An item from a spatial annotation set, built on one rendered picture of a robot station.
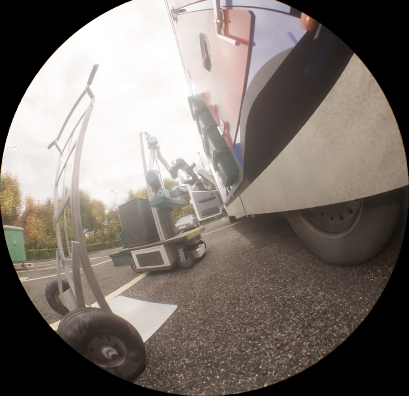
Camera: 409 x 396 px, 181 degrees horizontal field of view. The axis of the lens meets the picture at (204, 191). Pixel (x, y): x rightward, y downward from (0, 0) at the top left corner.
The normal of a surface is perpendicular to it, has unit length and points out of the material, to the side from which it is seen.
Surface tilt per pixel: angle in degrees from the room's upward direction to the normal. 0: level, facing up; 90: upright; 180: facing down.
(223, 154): 93
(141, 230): 90
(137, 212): 90
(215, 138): 95
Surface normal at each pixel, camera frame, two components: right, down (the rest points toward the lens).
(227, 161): -0.07, -0.14
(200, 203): 0.25, -0.38
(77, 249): 0.90, -0.37
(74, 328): 0.57, -0.79
